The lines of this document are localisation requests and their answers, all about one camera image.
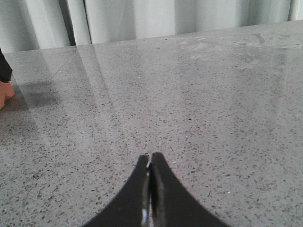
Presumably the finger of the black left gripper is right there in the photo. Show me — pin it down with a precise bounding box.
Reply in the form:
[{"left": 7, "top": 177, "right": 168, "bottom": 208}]
[{"left": 0, "top": 49, "right": 12, "bottom": 83}]

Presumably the orange foam cube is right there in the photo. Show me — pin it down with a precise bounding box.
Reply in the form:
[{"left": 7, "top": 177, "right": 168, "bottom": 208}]
[{"left": 0, "top": 81, "right": 15, "bottom": 109}]

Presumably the grey pleated curtain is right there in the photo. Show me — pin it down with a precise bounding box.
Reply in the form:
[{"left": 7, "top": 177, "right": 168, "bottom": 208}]
[{"left": 0, "top": 0, "right": 303, "bottom": 53}]

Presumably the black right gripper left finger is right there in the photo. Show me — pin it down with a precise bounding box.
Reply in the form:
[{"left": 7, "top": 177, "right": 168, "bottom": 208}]
[{"left": 85, "top": 155, "right": 150, "bottom": 227}]

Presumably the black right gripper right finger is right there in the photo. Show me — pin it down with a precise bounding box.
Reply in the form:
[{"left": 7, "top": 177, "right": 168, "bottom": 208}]
[{"left": 150, "top": 152, "right": 232, "bottom": 227}]

